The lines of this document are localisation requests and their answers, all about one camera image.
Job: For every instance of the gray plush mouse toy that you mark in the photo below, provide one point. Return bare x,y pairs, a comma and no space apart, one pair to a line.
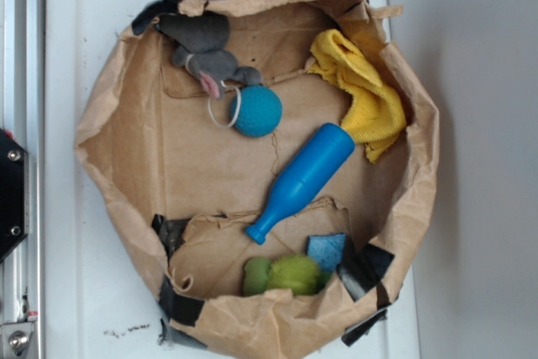
201,50

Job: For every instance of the brown paper bag bin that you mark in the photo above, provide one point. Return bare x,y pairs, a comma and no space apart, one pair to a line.
180,191

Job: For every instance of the blue rubber ball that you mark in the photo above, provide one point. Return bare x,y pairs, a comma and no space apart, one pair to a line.
258,113

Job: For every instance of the blue plastic bottle toy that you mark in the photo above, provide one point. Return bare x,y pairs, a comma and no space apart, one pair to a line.
303,178

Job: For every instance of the white rubber band loop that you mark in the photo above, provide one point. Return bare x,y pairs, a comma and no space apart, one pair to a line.
227,115

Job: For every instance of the blue sponge piece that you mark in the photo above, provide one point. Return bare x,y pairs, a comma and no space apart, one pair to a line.
326,250

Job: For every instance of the yellow microfiber cloth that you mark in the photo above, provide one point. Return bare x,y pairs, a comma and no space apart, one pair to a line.
376,116

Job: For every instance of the green plush toy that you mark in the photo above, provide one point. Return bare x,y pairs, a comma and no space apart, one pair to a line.
299,273

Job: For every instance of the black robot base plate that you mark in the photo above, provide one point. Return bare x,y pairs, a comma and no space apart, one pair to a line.
14,194

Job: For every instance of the aluminum frame rail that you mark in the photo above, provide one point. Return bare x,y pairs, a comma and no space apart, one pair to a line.
22,115

